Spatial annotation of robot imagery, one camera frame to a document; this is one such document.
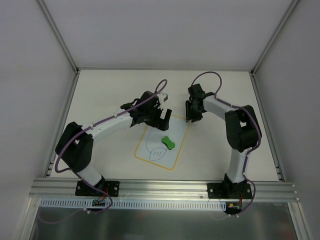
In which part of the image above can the green whiteboard eraser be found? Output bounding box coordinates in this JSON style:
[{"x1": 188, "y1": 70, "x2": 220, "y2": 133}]
[{"x1": 161, "y1": 136, "x2": 176, "y2": 151}]

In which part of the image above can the yellow-framed small whiteboard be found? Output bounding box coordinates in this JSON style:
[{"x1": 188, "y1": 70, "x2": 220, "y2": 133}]
[{"x1": 134, "y1": 115, "x2": 189, "y2": 171}]

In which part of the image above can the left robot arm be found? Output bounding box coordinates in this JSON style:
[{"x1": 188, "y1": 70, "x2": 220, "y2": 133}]
[{"x1": 55, "y1": 90, "x2": 172, "y2": 197}]

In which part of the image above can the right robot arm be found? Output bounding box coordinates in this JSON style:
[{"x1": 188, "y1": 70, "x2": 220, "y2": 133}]
[{"x1": 185, "y1": 83, "x2": 262, "y2": 199}]

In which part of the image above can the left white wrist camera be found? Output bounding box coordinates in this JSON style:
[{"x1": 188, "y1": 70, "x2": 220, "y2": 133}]
[{"x1": 157, "y1": 92, "x2": 168, "y2": 105}]

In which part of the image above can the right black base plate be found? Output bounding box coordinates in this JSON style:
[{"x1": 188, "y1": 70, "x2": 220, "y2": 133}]
[{"x1": 207, "y1": 180, "x2": 253, "y2": 200}]

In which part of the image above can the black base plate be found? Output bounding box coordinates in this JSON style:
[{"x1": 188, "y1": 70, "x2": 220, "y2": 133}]
[
  {"x1": 207, "y1": 180, "x2": 253, "y2": 200},
  {"x1": 75, "y1": 178, "x2": 120, "y2": 197}
]

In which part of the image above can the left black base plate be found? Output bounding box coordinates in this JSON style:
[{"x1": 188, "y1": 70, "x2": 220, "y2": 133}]
[{"x1": 75, "y1": 178, "x2": 120, "y2": 197}]

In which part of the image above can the left aluminium frame post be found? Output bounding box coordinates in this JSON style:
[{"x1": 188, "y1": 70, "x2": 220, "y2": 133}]
[{"x1": 35, "y1": 0, "x2": 79, "y2": 74}]

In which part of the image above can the aluminium frame post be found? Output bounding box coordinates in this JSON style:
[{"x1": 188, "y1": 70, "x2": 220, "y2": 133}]
[
  {"x1": 35, "y1": 0, "x2": 79, "y2": 74},
  {"x1": 250, "y1": 0, "x2": 301, "y2": 76}
]

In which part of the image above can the aluminium mounting rail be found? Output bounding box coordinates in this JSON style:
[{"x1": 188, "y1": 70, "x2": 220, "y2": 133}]
[{"x1": 29, "y1": 177, "x2": 300, "y2": 203}]

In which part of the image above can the white slotted cable duct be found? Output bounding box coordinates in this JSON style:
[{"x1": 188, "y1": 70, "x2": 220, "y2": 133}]
[{"x1": 39, "y1": 198, "x2": 227, "y2": 212}]

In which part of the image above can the right aluminium frame post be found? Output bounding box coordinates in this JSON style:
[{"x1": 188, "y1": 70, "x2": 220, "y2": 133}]
[{"x1": 250, "y1": 0, "x2": 301, "y2": 76}]

